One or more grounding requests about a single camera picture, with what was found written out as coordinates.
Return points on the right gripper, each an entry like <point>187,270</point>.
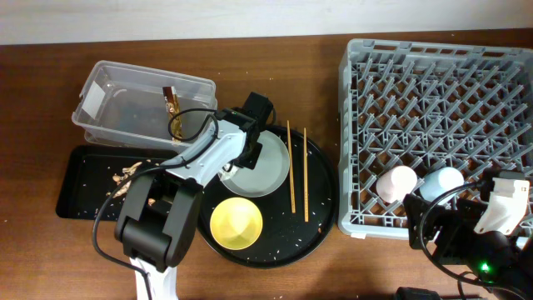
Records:
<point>459,225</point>

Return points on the blue plastic cup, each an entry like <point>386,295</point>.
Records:
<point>439,182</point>

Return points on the pink plastic cup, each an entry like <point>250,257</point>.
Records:
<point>396,183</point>

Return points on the wooden chopstick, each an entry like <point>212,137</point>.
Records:
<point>291,174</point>
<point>305,177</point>

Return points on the grey plate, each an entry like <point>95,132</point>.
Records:
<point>267,176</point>

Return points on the yellow bowl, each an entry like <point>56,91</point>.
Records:
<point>236,223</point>

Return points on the gold snack wrapper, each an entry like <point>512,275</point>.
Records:
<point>172,107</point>

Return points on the food scraps and rice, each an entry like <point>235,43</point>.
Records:
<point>126,173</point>

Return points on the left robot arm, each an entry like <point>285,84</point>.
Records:
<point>159,217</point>

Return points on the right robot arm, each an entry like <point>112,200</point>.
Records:
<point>499,265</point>

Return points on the grey dishwasher rack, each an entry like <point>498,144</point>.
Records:
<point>426,106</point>

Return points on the round black tray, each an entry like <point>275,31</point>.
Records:
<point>285,237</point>

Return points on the clear plastic bin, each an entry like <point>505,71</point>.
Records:
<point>123,104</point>

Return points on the black rectangular tray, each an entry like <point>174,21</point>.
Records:
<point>90,172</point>

